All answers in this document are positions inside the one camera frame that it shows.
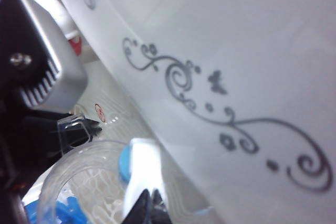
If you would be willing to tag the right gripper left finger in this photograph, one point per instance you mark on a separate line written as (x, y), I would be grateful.
(136, 208)

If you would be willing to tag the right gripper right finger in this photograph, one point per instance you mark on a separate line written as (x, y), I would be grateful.
(158, 208)

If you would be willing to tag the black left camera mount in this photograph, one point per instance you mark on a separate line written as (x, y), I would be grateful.
(15, 37)

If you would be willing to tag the white drip tray grille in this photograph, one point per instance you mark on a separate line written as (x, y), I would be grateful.
(123, 119)

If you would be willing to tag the red-ringed white hot tap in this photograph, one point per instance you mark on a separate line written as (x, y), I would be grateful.
(74, 47)

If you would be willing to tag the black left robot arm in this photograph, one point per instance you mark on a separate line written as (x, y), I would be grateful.
(13, 208)

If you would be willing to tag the white water dispenser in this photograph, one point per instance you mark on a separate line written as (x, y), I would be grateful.
(210, 37)

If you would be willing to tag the blue-ringed white cold tap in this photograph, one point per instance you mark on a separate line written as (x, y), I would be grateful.
(126, 161)

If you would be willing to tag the clear textured plastic mug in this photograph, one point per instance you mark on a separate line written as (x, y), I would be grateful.
(78, 161)

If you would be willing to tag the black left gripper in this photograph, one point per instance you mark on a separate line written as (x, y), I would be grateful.
(34, 129)

